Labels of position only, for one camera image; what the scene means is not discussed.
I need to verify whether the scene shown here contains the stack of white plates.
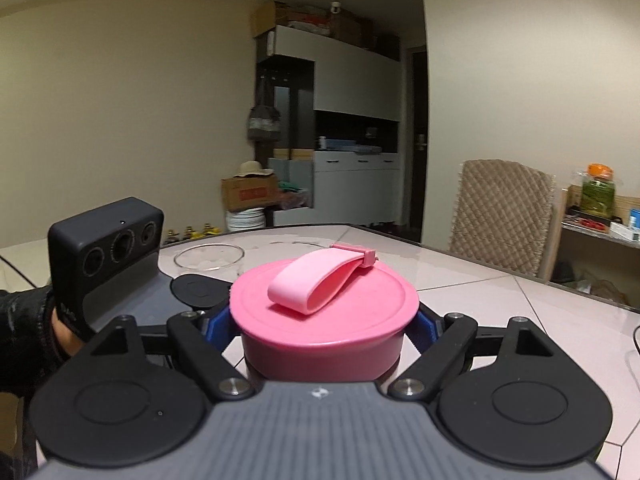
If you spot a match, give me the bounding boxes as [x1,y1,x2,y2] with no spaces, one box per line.
[226,208,266,233]

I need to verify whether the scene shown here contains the pink bottle cap with strap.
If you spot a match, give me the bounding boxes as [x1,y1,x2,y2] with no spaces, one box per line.
[230,242,420,382]

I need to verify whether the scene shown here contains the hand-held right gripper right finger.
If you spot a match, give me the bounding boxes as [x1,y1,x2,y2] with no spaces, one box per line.
[389,305,566,403]

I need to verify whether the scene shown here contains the green jar with orange lid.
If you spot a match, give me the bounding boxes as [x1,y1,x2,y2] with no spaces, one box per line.
[581,163,617,219]

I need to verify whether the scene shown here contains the wooden side shelf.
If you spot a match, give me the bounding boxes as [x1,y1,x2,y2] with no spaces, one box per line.
[550,185,640,286]

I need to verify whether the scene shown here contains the yellow toy cars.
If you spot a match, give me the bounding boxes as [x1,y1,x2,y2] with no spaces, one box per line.
[166,224,222,244]

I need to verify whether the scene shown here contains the grey wall cabinet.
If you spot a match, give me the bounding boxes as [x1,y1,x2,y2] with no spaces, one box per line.
[256,25,403,231]

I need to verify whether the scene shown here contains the blue tray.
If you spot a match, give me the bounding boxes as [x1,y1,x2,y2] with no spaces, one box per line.
[319,137,385,154]

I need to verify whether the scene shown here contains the person's left forearm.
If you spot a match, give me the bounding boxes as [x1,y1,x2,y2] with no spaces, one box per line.
[0,284,66,401]

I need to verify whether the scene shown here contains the plain cardboard box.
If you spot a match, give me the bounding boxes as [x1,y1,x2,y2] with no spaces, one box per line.
[254,2,281,37]

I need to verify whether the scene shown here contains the grey hanging bag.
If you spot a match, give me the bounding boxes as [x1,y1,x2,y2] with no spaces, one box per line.
[248,75,282,142]

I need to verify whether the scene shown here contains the dark door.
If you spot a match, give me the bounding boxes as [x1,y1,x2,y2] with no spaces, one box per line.
[406,46,430,233]

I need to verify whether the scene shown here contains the chair with quilted cover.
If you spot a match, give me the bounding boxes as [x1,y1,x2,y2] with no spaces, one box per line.
[449,159,557,281]

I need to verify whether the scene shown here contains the clear glass bowl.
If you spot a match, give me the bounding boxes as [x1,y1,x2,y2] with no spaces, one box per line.
[173,243,246,282]

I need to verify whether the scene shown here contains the person's left hand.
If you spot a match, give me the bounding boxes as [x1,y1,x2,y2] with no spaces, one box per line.
[51,305,90,358]

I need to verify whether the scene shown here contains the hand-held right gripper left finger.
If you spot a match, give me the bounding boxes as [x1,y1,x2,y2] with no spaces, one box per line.
[60,305,253,402]

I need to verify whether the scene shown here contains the straw hat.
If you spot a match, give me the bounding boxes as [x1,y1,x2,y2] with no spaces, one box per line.
[237,161,277,179]

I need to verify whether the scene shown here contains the cardboard box with red print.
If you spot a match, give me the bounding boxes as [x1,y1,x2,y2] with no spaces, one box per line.
[221,174,281,212]

